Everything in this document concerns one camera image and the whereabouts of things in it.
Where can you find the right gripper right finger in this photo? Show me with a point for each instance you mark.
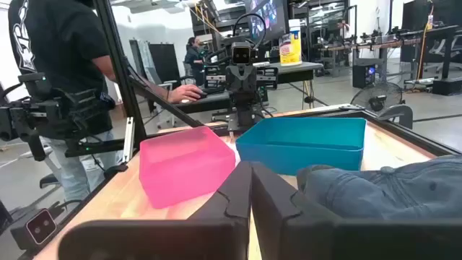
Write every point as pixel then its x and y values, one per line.
pixel 307 238

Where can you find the black partition panel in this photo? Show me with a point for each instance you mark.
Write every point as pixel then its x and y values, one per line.
pixel 164 61

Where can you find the yellow white wipes canister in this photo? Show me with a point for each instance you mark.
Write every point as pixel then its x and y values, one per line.
pixel 290 47

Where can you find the pink translucent plastic bin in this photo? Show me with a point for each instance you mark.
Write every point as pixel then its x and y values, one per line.
pixel 184 169

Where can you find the small black depth camera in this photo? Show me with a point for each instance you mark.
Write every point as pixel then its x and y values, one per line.
pixel 40 226

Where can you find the teal plastic bin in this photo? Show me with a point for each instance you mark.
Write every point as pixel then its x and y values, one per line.
pixel 299 155

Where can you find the black computer mouse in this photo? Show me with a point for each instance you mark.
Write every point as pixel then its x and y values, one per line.
pixel 203 95

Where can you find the black floor fan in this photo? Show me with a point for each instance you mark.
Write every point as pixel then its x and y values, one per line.
pixel 377 103

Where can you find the long wooden workbench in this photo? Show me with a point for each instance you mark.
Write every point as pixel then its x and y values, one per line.
pixel 379 46

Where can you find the white frame bracket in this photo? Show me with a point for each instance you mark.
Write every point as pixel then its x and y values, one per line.
pixel 128 141

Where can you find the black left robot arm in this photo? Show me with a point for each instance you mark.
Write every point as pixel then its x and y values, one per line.
pixel 245 115

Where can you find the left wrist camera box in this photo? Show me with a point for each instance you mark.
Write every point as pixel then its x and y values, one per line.
pixel 241 54

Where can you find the large wall display screen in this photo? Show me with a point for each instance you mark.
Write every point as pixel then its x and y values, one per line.
pixel 269 16

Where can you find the black computer tower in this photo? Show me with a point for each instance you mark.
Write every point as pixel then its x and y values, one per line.
pixel 362 77

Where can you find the black aluminium table frame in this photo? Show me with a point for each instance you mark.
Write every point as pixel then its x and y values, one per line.
pixel 119 72

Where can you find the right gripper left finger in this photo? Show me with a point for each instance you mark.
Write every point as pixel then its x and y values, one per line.
pixel 216 238

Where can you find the person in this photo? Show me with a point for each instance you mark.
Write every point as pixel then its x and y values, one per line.
pixel 193 57
pixel 61 43

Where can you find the grey curved chair armrest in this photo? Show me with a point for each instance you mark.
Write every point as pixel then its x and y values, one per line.
pixel 406 113

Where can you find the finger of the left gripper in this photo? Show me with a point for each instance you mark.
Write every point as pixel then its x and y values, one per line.
pixel 245 81
pixel 239 81

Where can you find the blue denim baseball cap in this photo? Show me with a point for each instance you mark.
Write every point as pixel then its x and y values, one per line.
pixel 379 195

